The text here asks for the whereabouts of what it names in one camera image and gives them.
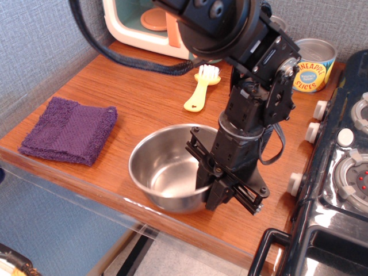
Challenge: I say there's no tomato sauce can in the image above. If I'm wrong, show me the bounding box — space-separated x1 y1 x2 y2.
270 16 288 33

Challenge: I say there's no black toy stove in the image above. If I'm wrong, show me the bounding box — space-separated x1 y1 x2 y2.
275 50 367 275

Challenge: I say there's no black oven door handle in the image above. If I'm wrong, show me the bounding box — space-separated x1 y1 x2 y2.
248 228 292 276

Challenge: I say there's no yellow dish brush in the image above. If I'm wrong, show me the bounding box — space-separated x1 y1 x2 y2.
183 64 221 112

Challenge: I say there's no grey stove knob upper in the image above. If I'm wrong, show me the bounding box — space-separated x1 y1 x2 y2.
313 101 328 121

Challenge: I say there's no toy microwave oven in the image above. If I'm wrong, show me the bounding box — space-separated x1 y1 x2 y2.
102 0 222 64

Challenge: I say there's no stainless steel bowl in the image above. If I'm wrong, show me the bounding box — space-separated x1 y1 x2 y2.
128 124 217 214

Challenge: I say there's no black braided cable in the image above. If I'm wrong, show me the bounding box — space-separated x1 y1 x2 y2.
68 0 208 76

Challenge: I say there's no purple folded towel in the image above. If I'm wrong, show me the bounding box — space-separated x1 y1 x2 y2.
18 97 118 166

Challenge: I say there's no pineapple slices can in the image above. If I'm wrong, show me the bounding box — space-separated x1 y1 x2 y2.
293 38 337 93

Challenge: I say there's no grey stove knob middle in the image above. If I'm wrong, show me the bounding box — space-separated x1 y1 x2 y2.
305 122 320 144

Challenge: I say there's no grey stove knob lower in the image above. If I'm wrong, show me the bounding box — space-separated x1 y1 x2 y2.
287 172 303 197

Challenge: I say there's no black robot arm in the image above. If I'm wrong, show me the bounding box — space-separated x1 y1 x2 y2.
156 1 301 214

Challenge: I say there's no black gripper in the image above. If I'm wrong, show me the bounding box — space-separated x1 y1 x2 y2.
186 113 270 214

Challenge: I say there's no grey stove knob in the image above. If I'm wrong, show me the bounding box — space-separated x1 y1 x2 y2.
313 101 328 121
305 122 320 144
287 172 303 197

